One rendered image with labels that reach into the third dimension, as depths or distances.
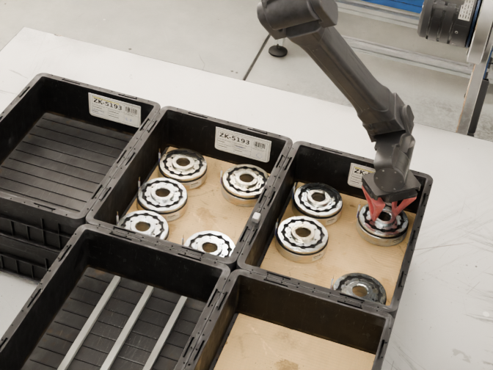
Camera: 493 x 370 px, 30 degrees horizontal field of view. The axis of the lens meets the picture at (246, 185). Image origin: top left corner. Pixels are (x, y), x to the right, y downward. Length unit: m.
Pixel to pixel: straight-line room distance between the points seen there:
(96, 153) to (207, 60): 1.83
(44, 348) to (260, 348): 0.38
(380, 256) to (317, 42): 0.55
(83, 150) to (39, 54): 0.60
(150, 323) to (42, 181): 0.45
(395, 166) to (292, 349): 0.38
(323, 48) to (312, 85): 2.24
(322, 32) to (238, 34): 2.55
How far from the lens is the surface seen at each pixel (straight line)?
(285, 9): 1.43
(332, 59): 1.53
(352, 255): 1.86
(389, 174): 1.70
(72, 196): 1.94
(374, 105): 1.66
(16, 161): 2.04
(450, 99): 3.81
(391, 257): 1.87
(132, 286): 1.76
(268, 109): 2.41
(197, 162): 1.97
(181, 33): 3.99
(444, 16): 2.01
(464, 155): 2.38
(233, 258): 1.68
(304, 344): 1.69
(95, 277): 1.78
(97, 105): 2.08
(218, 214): 1.90
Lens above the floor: 2.14
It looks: 41 degrees down
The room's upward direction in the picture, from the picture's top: 6 degrees clockwise
